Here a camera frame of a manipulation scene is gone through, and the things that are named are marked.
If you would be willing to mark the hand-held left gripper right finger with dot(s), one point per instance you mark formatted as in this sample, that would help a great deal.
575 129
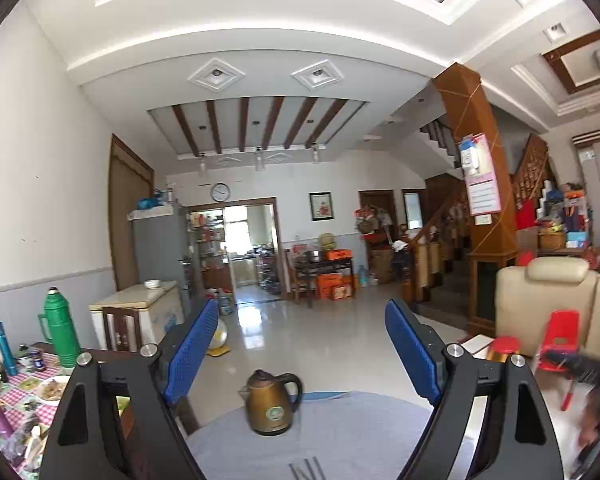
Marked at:
412 350

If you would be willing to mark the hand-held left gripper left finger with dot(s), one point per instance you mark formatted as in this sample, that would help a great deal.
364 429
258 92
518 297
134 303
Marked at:
190 355

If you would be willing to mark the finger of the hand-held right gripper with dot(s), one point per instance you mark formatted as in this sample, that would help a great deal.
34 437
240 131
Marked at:
565 361

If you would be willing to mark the red plastic chair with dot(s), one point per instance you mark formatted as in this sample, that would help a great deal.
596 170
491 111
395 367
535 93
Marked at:
560 330

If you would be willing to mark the yellow round heater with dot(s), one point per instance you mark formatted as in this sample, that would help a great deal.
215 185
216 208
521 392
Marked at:
221 335

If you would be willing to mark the blue water jug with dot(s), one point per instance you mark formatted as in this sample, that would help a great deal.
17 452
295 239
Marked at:
225 304

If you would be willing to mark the red round stool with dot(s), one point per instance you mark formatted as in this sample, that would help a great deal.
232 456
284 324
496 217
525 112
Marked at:
505 346

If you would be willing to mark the small white stool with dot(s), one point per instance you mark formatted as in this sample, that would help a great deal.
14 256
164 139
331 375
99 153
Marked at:
477 344

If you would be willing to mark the beige leather sofa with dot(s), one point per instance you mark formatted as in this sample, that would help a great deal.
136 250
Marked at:
555 290

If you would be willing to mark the brown wooden chair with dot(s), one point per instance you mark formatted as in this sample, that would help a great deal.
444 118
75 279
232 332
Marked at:
122 327

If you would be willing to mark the white chest freezer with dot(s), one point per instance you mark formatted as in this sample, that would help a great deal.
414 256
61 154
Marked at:
145 297

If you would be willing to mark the carved wooden sideboard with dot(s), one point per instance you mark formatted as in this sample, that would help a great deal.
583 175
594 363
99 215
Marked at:
110 355

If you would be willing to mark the clear water bottle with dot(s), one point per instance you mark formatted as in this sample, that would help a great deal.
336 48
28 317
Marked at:
362 276

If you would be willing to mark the bronze electric kettle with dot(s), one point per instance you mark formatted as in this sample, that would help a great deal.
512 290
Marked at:
270 405

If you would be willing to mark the large orange box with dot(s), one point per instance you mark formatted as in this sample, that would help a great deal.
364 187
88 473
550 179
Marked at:
332 286

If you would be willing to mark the wooden staircase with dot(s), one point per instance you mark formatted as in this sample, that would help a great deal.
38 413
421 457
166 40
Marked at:
445 250

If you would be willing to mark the grey refrigerator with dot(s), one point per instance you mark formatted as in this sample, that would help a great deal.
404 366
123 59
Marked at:
157 250

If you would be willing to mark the flat orange box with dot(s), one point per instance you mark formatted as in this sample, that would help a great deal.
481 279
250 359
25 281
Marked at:
339 254

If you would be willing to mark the dark wooden side table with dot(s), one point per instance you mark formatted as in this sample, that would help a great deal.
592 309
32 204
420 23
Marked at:
325 266

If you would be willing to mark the green thermos jug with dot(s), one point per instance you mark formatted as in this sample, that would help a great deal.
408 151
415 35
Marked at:
62 330

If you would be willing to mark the wooden pillar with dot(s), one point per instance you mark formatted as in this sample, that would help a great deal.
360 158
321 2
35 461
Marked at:
485 240

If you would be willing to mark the metal bowl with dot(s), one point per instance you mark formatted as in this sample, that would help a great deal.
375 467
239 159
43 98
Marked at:
313 256

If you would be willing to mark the plate of food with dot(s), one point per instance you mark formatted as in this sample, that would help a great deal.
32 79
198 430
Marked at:
54 389

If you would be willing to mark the dark lidded jar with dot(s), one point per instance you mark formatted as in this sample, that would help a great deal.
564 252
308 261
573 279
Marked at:
37 360

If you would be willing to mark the pink plaid table mat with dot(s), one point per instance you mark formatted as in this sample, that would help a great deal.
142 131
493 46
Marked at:
27 400

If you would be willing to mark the framed flower picture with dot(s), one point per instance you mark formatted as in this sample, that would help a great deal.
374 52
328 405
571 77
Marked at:
321 206

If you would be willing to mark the teal water bottle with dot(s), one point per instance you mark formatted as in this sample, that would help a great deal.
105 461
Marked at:
5 350

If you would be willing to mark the pendant ceiling lamp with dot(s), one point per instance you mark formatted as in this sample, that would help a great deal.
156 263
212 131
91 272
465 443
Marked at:
202 166
316 154
259 160

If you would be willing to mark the round wall clock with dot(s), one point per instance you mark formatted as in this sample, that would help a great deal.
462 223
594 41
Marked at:
220 192

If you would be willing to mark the pink wall calendar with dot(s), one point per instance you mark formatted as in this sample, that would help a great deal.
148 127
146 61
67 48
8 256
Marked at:
482 190

